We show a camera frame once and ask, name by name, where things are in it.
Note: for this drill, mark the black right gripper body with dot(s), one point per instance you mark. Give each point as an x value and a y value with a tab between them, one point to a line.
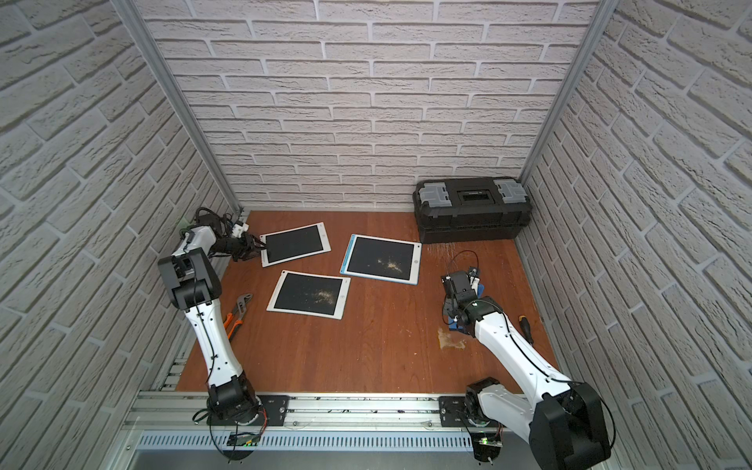
447	308

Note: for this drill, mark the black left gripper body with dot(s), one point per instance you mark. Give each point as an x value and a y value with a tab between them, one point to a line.
247	244

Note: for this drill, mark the small white drawing tablet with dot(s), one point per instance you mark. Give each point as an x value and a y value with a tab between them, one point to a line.
294	244

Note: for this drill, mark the large white drawing tablet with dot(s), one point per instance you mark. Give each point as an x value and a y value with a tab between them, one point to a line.
301	293

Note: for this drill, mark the blue microfiber cloth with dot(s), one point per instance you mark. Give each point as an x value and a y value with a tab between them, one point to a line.
460	306

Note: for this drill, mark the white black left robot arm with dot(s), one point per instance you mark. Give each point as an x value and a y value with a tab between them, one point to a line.
193	287

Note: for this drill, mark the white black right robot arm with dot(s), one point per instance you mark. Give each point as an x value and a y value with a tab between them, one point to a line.
562	420

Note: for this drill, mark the blue framed drawing tablet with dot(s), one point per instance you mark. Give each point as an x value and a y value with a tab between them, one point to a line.
382	259

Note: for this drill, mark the black yellow screwdriver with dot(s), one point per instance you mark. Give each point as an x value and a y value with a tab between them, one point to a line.
526	329

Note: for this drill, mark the black plastic toolbox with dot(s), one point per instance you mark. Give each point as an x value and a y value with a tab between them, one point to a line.
470	209

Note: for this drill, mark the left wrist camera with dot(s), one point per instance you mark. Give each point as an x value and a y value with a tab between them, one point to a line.
221	225

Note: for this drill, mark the orange handled pliers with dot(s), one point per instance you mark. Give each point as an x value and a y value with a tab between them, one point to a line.
234	320

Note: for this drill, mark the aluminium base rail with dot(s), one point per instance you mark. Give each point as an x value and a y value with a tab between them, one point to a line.
313	422

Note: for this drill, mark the left aluminium corner post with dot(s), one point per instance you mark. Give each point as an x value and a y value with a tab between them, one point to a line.
137	28

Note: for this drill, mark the aluminium corner post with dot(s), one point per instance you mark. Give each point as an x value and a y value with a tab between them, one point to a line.
600	20
137	28

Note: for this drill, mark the right aluminium corner post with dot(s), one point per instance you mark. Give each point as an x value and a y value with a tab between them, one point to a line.
600	20

